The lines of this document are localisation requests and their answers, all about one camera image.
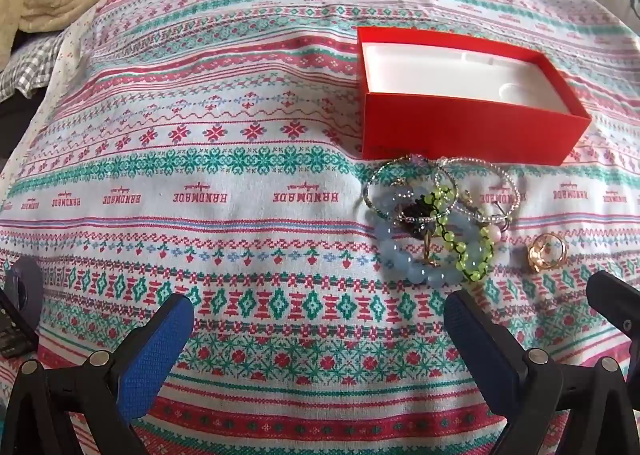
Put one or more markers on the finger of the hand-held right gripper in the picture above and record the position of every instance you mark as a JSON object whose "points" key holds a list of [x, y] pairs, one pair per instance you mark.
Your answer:
{"points": [[615, 302]]}

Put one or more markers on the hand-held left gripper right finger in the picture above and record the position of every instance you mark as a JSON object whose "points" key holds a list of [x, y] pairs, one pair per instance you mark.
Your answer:
{"points": [[480, 350]]}

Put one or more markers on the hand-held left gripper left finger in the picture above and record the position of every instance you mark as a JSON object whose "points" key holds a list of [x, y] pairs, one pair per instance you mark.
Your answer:
{"points": [[155, 355]]}

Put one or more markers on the pink bead earring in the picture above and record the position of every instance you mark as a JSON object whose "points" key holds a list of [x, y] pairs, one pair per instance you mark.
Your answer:
{"points": [[495, 234]]}

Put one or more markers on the red cardboard box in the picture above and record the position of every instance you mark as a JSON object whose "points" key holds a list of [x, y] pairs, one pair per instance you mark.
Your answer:
{"points": [[450, 130]]}

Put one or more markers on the black device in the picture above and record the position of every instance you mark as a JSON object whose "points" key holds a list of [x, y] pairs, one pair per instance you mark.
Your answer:
{"points": [[12, 332]]}

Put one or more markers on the dark grey round object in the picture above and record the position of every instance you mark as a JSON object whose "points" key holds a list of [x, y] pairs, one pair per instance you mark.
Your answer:
{"points": [[24, 285]]}

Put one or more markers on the patterned knit-print blanket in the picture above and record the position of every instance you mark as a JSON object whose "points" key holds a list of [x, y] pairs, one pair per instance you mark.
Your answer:
{"points": [[225, 160]]}

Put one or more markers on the grey checked cloth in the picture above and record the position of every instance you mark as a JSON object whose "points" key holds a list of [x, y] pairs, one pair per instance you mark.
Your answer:
{"points": [[25, 70]]}

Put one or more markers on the white floral sheet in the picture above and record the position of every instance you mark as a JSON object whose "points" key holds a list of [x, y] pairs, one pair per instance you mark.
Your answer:
{"points": [[80, 45]]}

